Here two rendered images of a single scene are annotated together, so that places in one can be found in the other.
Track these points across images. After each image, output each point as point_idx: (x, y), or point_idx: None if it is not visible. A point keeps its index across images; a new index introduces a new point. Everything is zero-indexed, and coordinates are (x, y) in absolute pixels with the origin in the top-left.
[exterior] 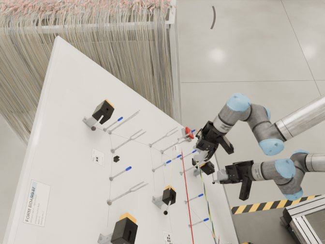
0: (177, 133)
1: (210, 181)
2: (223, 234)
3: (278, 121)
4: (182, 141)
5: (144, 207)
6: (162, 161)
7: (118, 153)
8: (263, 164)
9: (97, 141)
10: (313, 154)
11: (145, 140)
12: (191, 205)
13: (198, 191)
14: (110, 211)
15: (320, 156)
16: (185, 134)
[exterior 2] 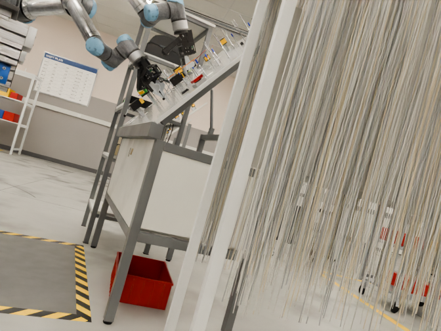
0: (209, 76)
1: (163, 107)
2: (153, 110)
3: (147, 2)
4: (207, 47)
5: (218, 61)
6: (216, 66)
7: (243, 44)
8: (138, 48)
9: None
10: (96, 31)
11: (233, 54)
12: (186, 87)
13: (179, 93)
14: (231, 50)
15: (94, 27)
16: (201, 68)
